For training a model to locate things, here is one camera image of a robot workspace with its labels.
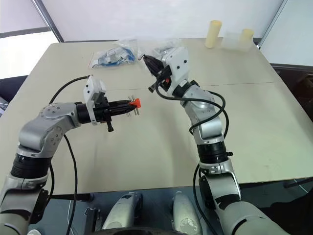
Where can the tall cream cylinder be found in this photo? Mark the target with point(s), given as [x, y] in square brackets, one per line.
[213, 34]

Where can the silver rounded robot leg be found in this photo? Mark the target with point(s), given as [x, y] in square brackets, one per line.
[185, 213]
[122, 213]

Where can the grey window frame post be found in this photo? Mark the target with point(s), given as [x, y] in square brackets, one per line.
[272, 24]

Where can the short cream cylinder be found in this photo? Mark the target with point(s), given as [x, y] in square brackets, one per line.
[247, 35]

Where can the clear bag with blue parts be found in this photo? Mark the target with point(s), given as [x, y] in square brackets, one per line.
[115, 57]

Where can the clear plastic box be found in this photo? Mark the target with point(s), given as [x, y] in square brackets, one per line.
[231, 41]

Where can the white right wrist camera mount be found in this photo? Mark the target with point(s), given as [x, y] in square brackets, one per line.
[178, 58]

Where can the orange hex key holder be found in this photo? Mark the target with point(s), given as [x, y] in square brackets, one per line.
[136, 102]

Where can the clear bag with silver parts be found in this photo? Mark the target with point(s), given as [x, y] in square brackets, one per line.
[162, 49]

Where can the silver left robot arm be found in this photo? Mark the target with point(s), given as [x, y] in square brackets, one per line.
[49, 117]

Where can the dark seat beside table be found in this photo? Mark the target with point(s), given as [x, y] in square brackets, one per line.
[12, 85]

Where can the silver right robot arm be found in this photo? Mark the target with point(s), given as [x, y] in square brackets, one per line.
[207, 127]

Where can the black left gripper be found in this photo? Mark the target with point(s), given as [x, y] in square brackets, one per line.
[101, 112]

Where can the black diagonal frame post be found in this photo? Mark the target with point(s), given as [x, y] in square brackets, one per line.
[50, 19]

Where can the black bracket under table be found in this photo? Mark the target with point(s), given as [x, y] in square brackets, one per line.
[92, 218]

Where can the dark hex key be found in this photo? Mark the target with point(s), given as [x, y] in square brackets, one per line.
[140, 57]

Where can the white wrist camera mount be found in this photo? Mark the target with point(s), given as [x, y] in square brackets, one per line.
[91, 88]
[178, 58]

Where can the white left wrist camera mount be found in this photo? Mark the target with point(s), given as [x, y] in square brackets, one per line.
[91, 88]

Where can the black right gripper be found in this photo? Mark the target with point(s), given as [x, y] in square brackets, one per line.
[165, 76]

